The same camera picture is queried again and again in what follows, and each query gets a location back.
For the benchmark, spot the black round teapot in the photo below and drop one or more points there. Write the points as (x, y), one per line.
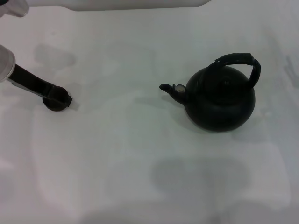
(219, 105)

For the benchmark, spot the small black teacup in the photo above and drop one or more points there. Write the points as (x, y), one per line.
(54, 106)

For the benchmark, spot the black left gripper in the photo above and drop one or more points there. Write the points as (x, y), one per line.
(30, 79)

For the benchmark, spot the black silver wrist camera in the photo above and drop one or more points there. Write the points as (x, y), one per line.
(16, 5)

